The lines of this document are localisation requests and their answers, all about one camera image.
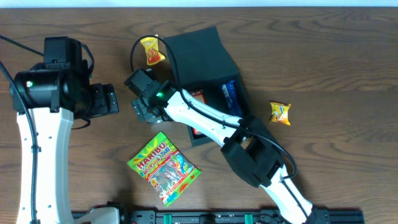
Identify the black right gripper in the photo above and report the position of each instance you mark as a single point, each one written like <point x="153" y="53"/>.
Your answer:
<point x="143" y="108"/>

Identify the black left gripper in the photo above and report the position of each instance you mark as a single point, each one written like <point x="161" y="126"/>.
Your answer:
<point x="104" y="99"/>

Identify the red cardboard carton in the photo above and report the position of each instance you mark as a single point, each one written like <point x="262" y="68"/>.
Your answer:
<point x="198" y="95"/>

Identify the blue cookie pack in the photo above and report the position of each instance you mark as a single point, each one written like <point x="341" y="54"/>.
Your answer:
<point x="230" y="95"/>

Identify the yellow orange snack packet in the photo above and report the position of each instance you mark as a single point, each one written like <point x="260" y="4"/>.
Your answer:
<point x="280" y="113"/>

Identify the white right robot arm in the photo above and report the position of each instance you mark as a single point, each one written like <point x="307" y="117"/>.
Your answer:
<point x="251" y="154"/>

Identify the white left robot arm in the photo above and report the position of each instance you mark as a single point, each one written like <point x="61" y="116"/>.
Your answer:
<point x="47" y="103"/>

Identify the green Haribo candy bag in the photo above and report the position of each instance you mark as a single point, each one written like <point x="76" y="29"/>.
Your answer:
<point x="162" y="165"/>

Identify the yellow red snack packet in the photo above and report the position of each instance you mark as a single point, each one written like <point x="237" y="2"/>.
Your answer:
<point x="151" y="47"/>

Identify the black open gift box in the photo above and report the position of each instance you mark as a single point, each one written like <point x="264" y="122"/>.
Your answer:
<point x="202" y="63"/>

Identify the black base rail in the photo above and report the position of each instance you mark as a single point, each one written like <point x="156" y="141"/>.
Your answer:
<point x="217" y="216"/>

